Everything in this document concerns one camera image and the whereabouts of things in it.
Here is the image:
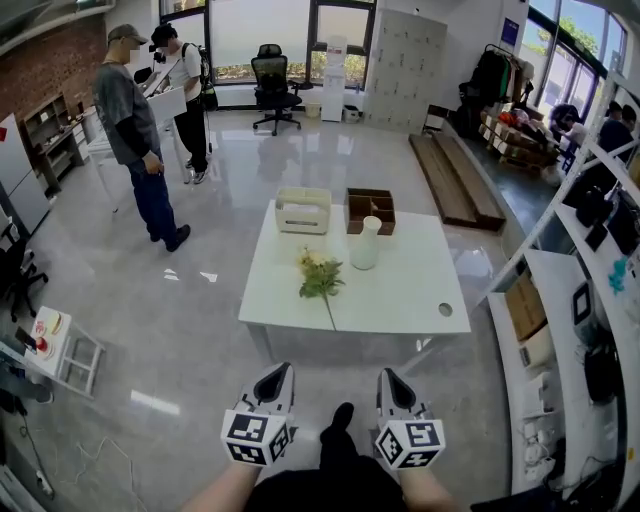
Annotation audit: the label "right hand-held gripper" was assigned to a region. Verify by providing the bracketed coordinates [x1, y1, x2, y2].
[373, 368, 446, 472]

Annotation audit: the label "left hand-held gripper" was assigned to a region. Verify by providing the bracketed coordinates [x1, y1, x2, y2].
[220, 362, 297, 469]

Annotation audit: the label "yellow artificial flowers green stem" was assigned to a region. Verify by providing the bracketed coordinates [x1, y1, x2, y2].
[297, 244, 348, 332]

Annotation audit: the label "white ceramic vase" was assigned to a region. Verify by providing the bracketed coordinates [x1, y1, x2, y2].
[348, 215, 384, 272]

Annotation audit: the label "person's right forearm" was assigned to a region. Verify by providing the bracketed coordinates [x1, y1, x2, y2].
[397, 467, 462, 512]

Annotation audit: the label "person's left forearm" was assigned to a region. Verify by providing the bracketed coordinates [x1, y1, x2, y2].
[178, 460, 262, 512]

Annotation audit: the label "person's black shoe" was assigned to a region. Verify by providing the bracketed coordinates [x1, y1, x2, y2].
[330, 401, 356, 434]

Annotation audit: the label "person's black trouser leg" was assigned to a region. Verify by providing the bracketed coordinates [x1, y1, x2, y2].
[243, 424, 407, 512]

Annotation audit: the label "brown cardboard box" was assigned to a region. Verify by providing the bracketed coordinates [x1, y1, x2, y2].
[503, 271, 549, 342]

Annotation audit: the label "white metal shelving unit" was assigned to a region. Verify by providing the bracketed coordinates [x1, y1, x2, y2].
[478, 74, 640, 512]

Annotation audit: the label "cream plastic organizer box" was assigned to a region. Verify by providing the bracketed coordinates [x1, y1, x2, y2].
[275, 186, 333, 235]

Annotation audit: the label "brown wooden organizer box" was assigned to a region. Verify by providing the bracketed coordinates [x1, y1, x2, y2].
[343, 187, 398, 237]

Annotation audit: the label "small white side table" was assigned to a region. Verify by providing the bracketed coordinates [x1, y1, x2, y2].
[23, 305, 107, 400]

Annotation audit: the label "brown wooden planks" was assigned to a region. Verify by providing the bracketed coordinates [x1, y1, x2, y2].
[408, 131, 508, 233]

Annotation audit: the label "teal plastic object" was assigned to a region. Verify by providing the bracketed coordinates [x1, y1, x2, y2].
[606, 256, 630, 292]

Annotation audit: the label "black device on shelf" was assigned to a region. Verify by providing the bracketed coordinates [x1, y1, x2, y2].
[573, 186, 615, 230]

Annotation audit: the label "black swivel chair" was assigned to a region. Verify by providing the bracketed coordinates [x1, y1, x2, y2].
[0, 238, 50, 324]

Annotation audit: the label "wooden pallet with boxes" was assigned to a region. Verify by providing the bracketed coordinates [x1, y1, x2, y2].
[478, 109, 562, 177]

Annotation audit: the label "white desk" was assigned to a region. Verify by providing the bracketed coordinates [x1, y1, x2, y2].
[86, 84, 192, 215]

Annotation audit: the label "black office chair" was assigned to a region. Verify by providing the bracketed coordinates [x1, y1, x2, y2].
[250, 43, 314, 138]

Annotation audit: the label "white water dispenser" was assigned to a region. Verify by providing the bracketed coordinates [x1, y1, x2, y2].
[320, 34, 349, 123]

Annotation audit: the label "clothes rack with garments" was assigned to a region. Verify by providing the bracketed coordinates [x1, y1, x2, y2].
[458, 43, 535, 142]

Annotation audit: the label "white metal lockers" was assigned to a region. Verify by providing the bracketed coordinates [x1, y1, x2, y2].
[363, 6, 449, 134]

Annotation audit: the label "grey open shelf cabinet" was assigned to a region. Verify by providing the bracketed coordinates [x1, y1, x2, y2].
[21, 93, 87, 194]

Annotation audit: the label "white cabinet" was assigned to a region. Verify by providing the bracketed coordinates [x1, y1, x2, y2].
[0, 113, 52, 237]

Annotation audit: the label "purple wall poster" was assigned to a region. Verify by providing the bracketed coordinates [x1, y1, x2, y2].
[501, 16, 522, 49]

